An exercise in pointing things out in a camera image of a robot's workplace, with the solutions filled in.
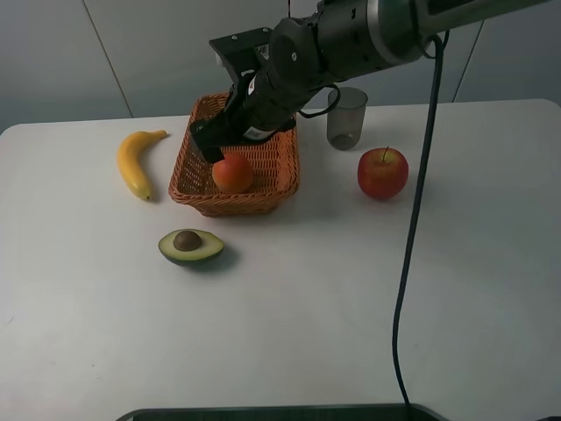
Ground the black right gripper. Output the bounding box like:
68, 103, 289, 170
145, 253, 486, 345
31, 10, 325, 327
189, 65, 323, 164

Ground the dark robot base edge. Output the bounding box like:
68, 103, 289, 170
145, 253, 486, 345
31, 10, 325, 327
118, 403, 445, 420

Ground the grey translucent plastic cup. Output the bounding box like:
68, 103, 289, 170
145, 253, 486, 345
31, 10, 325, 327
326, 87, 368, 151

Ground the yellow banana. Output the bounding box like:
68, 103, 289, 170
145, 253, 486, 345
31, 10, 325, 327
117, 130, 168, 201

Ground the halved avocado with pit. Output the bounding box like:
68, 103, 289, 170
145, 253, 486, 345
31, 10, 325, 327
158, 229, 225, 267

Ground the red apple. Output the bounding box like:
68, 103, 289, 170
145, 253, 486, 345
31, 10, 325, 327
357, 146, 409, 201

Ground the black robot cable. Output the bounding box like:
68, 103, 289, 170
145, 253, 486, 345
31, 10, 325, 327
391, 30, 451, 407

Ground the orange red peach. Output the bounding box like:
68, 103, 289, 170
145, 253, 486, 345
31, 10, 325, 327
212, 153, 253, 194

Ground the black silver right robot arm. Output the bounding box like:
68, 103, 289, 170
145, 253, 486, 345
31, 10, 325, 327
189, 0, 533, 163

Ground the brown wicker basket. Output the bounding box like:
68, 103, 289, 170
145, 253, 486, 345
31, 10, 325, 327
167, 90, 302, 218

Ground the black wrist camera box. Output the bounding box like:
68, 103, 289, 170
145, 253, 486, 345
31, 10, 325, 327
209, 27, 273, 84

